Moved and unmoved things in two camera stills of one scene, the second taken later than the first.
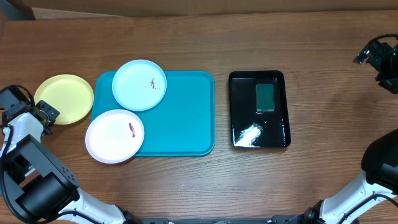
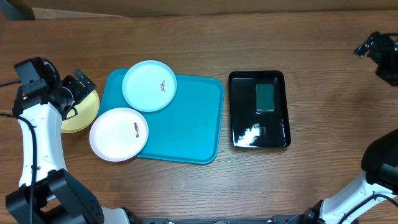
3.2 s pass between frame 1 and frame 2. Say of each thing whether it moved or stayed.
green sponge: stayed
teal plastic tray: moved
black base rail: stayed
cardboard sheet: stayed
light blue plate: moved
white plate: moved
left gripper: moved
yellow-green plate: moved
